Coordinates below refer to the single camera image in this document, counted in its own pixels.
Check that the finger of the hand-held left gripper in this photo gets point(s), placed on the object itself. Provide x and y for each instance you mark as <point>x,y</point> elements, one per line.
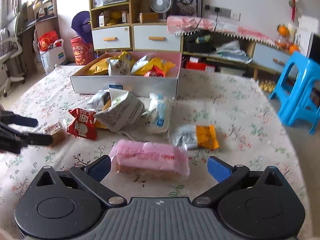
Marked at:
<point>37,139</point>
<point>25,122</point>

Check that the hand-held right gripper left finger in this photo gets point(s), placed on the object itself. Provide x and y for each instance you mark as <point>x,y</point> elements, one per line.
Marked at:
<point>100,168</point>

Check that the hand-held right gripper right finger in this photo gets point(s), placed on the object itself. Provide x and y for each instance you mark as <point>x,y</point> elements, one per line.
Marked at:
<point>220,168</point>

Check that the brown cake packet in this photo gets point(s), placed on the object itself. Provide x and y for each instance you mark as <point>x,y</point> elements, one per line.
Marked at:
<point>58,135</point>

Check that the white and orange packet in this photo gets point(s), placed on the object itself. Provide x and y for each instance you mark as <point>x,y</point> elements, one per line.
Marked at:
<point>197,137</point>

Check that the red snack packet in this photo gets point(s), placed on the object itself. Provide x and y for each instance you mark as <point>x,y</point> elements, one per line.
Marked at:
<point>155,73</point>
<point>82,125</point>

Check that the pink snack packet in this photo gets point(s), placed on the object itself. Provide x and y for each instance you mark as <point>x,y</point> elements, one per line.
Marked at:
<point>150,157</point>

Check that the white printed snack bag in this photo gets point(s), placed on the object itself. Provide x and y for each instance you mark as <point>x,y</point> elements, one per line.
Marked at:
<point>122,115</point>

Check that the silver snack packet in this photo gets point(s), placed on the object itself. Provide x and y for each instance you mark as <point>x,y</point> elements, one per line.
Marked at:
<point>97,100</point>

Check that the white packet blue print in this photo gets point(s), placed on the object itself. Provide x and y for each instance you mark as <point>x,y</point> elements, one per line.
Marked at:
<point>160,115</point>

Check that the white box pink inside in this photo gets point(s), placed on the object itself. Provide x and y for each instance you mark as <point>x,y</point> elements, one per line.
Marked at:
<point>125,85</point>

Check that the white wrapper packet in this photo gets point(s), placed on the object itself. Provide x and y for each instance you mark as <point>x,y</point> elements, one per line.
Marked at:
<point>117,67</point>

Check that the long yellow snack bag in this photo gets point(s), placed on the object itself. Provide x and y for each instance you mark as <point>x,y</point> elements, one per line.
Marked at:
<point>160,65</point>

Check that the white paper bag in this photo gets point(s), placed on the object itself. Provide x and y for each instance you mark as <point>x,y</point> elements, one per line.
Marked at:
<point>52,60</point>

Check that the floral mat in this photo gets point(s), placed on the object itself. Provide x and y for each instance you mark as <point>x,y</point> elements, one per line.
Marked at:
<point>225,100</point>

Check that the white office chair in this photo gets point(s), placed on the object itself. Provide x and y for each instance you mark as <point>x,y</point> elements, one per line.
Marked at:
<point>10,52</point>

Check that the red gift bag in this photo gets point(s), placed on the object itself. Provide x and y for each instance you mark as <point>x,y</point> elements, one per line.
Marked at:
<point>47,41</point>

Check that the red printed bucket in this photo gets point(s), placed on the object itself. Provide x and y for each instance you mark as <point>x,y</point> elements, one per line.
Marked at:
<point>81,52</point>

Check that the yellow egg tray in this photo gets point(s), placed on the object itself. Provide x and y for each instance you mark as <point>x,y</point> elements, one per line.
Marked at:
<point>267,86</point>

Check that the clear storage box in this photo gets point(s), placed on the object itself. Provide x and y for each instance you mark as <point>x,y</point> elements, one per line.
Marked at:
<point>230,71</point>

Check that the dark wooden desk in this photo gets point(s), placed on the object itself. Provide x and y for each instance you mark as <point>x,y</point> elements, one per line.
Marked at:
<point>46,25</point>

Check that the red box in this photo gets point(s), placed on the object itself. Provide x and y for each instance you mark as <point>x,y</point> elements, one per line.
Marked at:
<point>200,66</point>

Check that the purple hat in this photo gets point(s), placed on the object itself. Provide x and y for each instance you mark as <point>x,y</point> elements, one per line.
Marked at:
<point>82,27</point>

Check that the folded cloth pile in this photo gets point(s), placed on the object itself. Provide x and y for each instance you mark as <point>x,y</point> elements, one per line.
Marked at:
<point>232,50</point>

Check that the low wooden tv cabinet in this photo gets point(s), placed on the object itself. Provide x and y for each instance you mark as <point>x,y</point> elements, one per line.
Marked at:
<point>250,48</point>

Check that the black bag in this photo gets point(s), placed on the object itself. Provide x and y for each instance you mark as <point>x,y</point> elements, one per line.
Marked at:
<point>197,46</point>

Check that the white carton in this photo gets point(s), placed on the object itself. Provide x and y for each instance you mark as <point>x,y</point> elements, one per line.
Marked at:
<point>102,20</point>

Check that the blue plastic stool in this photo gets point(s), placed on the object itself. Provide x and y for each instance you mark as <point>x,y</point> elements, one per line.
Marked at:
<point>300,62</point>

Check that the jar of small oranges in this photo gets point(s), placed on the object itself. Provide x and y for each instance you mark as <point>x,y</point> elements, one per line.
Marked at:
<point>282,43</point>

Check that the orange fruit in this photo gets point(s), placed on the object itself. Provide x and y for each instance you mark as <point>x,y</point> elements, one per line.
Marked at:
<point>283,30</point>
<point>294,49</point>

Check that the small printed box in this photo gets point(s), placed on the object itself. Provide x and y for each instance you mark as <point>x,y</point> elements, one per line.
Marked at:
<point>125,17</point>

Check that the pink floral cloth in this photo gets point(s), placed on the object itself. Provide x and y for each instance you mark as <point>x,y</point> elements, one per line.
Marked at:
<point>185,23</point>

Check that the white microwave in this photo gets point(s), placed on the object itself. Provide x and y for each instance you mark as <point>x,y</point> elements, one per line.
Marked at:
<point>315,47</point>

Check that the cardboard box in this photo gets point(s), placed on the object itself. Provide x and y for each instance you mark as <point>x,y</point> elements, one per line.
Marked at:
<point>148,17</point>

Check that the framed cat picture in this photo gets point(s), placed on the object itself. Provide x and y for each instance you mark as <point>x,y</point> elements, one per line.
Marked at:
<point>185,2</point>

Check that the white desk fan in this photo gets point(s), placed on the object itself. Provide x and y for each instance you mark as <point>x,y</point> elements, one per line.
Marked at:
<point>160,1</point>

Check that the white wall socket black plugs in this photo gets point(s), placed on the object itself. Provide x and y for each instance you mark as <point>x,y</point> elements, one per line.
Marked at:
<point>212,8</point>

